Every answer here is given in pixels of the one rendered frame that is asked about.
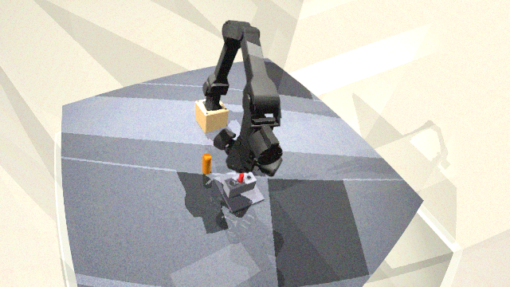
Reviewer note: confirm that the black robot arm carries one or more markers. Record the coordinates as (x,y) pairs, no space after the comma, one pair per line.
(260,97)

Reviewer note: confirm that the orange cylinder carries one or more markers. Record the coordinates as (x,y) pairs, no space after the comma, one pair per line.
(206,161)

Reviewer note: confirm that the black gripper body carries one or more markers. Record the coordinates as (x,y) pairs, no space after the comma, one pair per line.
(226,137)

